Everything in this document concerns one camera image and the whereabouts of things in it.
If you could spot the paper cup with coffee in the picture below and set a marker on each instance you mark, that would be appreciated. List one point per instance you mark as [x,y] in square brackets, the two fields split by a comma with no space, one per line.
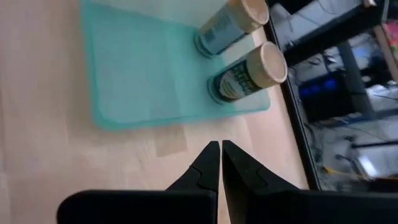
[230,28]

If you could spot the teal translucent plastic tray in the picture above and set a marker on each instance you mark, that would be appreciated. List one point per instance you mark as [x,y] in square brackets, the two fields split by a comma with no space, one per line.
[140,77]

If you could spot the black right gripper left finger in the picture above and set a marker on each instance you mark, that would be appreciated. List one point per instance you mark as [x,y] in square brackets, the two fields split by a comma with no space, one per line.
[155,208]

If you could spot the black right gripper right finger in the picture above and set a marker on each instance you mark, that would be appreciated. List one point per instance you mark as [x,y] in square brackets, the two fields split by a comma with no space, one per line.
[280,208]

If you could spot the black aluminium table frame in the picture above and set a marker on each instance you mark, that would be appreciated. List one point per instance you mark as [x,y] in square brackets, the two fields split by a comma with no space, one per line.
[295,109]

